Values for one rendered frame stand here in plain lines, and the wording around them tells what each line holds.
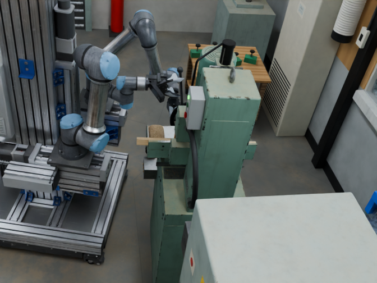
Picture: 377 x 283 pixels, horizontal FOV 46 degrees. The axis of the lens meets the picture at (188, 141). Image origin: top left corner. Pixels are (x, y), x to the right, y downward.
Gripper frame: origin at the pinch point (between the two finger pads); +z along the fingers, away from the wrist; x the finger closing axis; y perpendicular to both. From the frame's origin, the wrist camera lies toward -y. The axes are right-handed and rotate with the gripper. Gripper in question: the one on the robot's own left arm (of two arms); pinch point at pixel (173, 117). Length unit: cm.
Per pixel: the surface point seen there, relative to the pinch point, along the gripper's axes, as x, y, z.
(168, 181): 8, -32, 49
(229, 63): -12, -93, 10
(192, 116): 5, -92, 35
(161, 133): 11.4, -31.1, 22.1
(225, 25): -68, 108, -142
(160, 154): 11.7, -30.9, 33.7
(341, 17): -120, -11, -78
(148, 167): 15.9, -2.0, 33.8
